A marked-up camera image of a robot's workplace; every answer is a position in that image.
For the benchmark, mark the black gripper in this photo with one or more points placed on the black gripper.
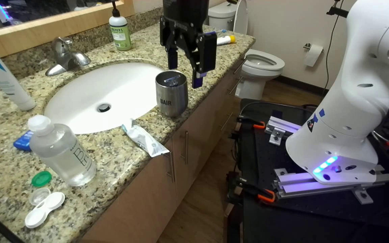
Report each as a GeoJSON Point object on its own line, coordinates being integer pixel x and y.
{"type": "Point", "coordinates": [185, 14]}

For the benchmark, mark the blue white toothbrush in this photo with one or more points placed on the blue white toothbrush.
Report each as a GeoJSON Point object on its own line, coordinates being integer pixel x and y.
{"type": "Point", "coordinates": [197, 81]}

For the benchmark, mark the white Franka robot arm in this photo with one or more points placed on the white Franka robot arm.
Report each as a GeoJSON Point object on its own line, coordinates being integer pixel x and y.
{"type": "Point", "coordinates": [356, 99]}

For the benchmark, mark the white tube yellow cap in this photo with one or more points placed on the white tube yellow cap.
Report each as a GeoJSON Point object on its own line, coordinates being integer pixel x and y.
{"type": "Point", "coordinates": [225, 40]}

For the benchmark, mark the stainless steel cup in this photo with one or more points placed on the stainless steel cup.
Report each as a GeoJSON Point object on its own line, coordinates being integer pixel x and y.
{"type": "Point", "coordinates": [170, 95]}

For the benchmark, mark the green soap pump bottle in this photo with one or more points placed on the green soap pump bottle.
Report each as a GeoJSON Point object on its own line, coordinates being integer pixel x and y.
{"type": "Point", "coordinates": [120, 32]}

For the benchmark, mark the white toilet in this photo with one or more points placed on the white toilet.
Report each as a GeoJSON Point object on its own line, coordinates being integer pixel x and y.
{"type": "Point", "coordinates": [259, 68]}

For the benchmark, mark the crumpled white toothpaste tube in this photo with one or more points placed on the crumpled white toothpaste tube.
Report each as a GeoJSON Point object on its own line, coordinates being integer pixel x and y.
{"type": "Point", "coordinates": [144, 140]}

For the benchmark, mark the orange black clamp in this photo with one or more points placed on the orange black clamp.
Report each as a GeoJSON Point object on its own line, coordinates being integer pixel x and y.
{"type": "Point", "coordinates": [252, 125]}
{"type": "Point", "coordinates": [259, 194]}

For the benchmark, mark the white oval sink basin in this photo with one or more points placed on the white oval sink basin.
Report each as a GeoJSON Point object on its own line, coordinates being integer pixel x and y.
{"type": "Point", "coordinates": [90, 96]}

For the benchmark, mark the chrome sink faucet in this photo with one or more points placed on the chrome sink faucet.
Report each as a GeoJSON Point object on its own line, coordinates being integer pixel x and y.
{"type": "Point", "coordinates": [66, 56]}

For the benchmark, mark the toilet paper roll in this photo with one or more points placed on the toilet paper roll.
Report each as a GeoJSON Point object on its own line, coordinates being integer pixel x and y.
{"type": "Point", "coordinates": [313, 54]}

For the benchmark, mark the wooden vanity cabinet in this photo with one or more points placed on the wooden vanity cabinet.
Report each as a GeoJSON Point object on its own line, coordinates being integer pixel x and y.
{"type": "Point", "coordinates": [158, 194]}

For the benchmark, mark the clear solution bottle white cap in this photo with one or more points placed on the clear solution bottle white cap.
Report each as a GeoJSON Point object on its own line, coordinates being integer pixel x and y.
{"type": "Point", "coordinates": [63, 156]}

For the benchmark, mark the tall white cleanser tube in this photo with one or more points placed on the tall white cleanser tube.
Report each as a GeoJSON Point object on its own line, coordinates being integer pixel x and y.
{"type": "Point", "coordinates": [3, 76]}

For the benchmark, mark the small blue floss box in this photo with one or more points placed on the small blue floss box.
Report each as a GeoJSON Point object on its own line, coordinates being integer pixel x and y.
{"type": "Point", "coordinates": [21, 142]}

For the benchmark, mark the green lens case cap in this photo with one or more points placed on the green lens case cap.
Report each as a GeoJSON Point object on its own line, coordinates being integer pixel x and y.
{"type": "Point", "coordinates": [40, 179]}

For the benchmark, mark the black robot table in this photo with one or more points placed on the black robot table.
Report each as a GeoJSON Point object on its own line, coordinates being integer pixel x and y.
{"type": "Point", "coordinates": [293, 221]}

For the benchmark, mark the clear lens case cap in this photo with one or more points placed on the clear lens case cap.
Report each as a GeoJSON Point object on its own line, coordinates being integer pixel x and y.
{"type": "Point", "coordinates": [39, 196]}

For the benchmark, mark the white contact lens case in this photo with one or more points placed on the white contact lens case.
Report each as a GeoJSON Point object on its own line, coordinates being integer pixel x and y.
{"type": "Point", "coordinates": [44, 211]}

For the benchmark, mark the short aluminium rail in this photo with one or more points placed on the short aluminium rail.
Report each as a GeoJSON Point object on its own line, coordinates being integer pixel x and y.
{"type": "Point", "coordinates": [282, 127]}

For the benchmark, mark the wood framed wall mirror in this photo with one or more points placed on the wood framed wall mirror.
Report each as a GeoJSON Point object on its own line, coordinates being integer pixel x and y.
{"type": "Point", "coordinates": [46, 27]}

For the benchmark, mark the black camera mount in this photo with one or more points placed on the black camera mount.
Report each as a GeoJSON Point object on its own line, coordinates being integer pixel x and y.
{"type": "Point", "coordinates": [336, 10]}

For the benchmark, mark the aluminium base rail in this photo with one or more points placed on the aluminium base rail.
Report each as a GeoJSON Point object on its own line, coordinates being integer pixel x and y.
{"type": "Point", "coordinates": [310, 183]}

